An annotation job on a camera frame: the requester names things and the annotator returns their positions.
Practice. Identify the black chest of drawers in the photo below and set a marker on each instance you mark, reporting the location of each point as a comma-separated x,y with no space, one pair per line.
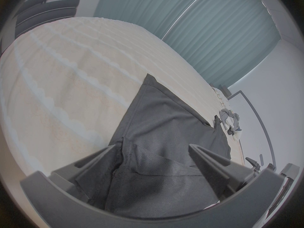
47,11

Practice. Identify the white printed pillow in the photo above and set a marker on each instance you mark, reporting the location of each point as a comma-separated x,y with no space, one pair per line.
219,95

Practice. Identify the blue-green curtain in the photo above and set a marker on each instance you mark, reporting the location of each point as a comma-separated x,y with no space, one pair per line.
142,8
225,44

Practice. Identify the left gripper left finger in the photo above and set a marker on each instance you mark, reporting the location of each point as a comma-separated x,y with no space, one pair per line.
90,163

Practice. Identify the bed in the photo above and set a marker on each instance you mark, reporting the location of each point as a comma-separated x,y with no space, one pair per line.
59,79

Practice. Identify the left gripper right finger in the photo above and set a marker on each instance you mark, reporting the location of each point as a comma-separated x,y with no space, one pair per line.
213,170

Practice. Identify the grey bedside table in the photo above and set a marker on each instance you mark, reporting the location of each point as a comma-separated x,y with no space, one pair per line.
225,90

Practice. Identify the pile of clothes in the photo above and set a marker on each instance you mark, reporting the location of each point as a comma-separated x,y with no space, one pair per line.
229,121

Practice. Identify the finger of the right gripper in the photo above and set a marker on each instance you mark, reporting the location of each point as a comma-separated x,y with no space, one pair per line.
257,168
251,161

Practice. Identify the black T-shirt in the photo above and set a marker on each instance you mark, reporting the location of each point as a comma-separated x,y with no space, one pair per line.
161,127

